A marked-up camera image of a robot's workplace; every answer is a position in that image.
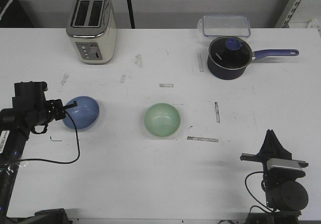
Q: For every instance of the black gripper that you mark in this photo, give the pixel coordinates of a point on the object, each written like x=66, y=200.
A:
x=271, y=148
x=37, y=120

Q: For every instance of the metal shelf rack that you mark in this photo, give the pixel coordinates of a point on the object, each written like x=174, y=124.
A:
x=300, y=14

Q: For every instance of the clear plastic food container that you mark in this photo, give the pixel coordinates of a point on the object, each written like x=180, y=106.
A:
x=218, y=25

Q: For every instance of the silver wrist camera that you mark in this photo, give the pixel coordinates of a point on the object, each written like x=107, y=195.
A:
x=274, y=163

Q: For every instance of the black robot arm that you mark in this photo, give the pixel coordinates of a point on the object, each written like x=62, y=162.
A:
x=285, y=197
x=18, y=122

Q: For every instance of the blue bowl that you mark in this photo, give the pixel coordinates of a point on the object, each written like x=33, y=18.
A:
x=84, y=114

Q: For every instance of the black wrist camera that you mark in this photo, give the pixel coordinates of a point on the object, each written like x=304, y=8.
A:
x=29, y=95

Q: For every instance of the green bowl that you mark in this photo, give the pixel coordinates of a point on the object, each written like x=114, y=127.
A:
x=162, y=120

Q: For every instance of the dark blue saucepan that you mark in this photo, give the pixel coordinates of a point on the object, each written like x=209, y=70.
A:
x=227, y=74

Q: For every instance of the cream two-slot toaster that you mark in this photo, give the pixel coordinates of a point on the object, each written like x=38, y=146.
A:
x=92, y=30

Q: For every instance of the black tripod pole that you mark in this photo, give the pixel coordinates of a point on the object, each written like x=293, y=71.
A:
x=130, y=12

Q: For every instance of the glass saucepan lid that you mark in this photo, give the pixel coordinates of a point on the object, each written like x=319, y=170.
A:
x=230, y=52

